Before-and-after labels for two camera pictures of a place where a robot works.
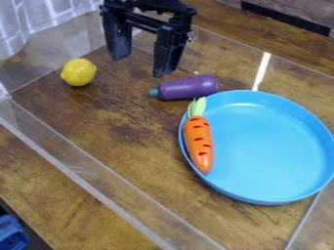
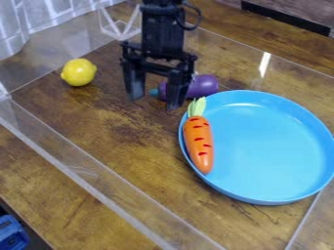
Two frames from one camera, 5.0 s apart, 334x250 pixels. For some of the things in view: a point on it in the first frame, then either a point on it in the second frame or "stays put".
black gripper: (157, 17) to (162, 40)
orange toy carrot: (199, 134) stays put
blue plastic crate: (14, 237) stays put
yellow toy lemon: (80, 71) stays put
